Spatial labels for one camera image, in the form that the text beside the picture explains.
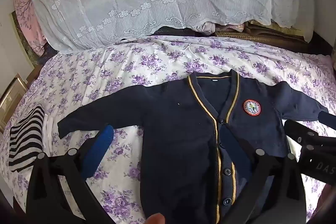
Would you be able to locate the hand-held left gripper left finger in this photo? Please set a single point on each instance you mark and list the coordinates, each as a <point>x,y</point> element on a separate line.
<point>98,150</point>

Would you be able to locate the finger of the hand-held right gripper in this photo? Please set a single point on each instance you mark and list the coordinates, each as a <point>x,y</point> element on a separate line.
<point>302,132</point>
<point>328,121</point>

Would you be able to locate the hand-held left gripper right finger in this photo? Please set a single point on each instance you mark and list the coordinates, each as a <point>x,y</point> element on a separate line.
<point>233,150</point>

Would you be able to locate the navy cardigan with yellow trim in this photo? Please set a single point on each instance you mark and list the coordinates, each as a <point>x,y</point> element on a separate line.
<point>178,134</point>

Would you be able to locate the person's left hand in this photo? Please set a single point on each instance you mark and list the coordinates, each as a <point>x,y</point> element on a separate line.
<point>155,219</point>

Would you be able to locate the white folded cloth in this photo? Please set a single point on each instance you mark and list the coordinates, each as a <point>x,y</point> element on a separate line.
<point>49,134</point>

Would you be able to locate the black white striped cloth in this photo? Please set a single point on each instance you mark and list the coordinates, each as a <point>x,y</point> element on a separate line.
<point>26,140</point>

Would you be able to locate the purple floral bed sheet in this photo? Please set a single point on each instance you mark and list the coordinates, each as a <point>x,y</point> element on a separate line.
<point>105,77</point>

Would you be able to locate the folded brown blanket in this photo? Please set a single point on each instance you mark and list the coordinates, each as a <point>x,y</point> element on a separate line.
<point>275,37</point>

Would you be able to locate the folded pale pink cloth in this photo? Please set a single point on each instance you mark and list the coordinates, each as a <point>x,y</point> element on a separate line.
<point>218,26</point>

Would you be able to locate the gold picture frame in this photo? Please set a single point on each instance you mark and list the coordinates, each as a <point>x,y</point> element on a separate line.
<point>11,98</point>

